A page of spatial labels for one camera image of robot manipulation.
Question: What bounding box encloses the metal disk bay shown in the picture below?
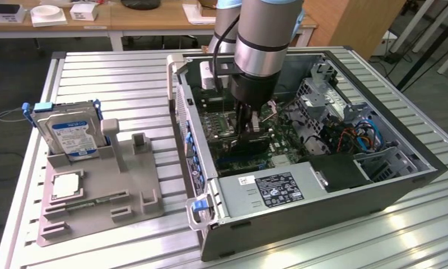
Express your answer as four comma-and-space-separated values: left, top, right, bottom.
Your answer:
352, 145, 434, 183
295, 77, 363, 124

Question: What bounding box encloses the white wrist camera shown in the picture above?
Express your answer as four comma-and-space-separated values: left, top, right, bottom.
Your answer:
200, 61, 225, 90

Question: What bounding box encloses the hard disk in blue caddy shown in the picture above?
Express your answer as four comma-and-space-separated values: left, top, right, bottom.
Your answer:
21, 98, 104, 163

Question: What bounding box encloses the white floor box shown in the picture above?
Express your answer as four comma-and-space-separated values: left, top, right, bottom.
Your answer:
372, 30, 399, 57

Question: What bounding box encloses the blue case release latch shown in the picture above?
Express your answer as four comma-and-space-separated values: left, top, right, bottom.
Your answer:
191, 197, 207, 214

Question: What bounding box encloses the grey floor cable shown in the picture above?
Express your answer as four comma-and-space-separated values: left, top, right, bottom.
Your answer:
0, 109, 35, 123

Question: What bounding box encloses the black round object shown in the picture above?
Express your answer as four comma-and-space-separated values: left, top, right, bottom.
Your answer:
120, 0, 161, 11

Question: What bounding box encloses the white cardboard box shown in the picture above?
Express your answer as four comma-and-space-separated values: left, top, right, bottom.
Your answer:
69, 4, 99, 22

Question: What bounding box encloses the white desk frame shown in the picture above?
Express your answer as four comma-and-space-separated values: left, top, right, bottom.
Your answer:
390, 0, 448, 75

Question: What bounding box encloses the CPU socket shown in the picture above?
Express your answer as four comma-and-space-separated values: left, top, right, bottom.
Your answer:
223, 112, 240, 127

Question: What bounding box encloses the black wire bundle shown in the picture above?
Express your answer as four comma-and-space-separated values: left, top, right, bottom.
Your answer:
283, 100, 323, 149

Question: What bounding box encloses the grey parts rack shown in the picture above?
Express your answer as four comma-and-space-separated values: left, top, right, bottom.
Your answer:
35, 119, 165, 248

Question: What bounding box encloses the silver CPU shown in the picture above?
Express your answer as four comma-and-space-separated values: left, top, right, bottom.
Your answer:
52, 173, 81, 198

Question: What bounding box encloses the grey power supply unit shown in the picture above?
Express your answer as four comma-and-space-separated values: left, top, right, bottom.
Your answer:
216, 161, 328, 219

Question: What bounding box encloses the blue data wire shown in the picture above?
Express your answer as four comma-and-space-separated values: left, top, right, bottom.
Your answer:
352, 119, 384, 154

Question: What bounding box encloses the wooden desk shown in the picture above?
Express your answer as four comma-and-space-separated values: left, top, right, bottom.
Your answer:
0, 0, 319, 52

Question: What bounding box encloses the black stand leg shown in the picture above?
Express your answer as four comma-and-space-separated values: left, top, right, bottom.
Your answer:
395, 15, 448, 92

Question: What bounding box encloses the black plastic shroud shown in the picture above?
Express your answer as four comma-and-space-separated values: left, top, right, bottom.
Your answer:
308, 152, 375, 193

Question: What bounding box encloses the silver chipset heatsink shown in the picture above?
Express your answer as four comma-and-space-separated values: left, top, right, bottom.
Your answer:
272, 155, 297, 166

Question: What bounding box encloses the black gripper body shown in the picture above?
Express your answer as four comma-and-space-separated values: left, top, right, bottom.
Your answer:
229, 71, 281, 110

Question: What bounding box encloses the wooden cabinet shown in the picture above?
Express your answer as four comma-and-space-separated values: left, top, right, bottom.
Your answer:
301, 0, 408, 60

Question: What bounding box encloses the coloured power wire bundle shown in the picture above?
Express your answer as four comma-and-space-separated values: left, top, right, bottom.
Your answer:
338, 127, 366, 154

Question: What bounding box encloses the green RAM stick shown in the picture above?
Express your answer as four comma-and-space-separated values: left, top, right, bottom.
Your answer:
65, 196, 115, 211

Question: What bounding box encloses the black camera bracket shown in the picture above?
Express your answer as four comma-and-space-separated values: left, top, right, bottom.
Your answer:
212, 62, 240, 77

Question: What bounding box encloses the black open PC case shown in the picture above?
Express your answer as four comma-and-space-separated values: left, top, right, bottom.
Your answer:
167, 49, 448, 263

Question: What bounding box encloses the green graphics card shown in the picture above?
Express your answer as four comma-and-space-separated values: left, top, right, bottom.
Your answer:
216, 131, 273, 156

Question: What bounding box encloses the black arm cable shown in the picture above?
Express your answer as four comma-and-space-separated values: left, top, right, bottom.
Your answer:
211, 15, 244, 92

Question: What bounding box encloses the green motherboard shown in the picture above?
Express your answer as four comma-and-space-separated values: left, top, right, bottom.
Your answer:
200, 89, 311, 179

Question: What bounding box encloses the white box with black lid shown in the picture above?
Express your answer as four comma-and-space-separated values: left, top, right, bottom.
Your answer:
0, 4, 27, 24

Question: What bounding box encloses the white paper stack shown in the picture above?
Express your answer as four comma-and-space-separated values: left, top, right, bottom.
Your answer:
181, 4, 216, 26

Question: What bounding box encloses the white round holder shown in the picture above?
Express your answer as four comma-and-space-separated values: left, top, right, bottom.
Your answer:
29, 4, 68, 28

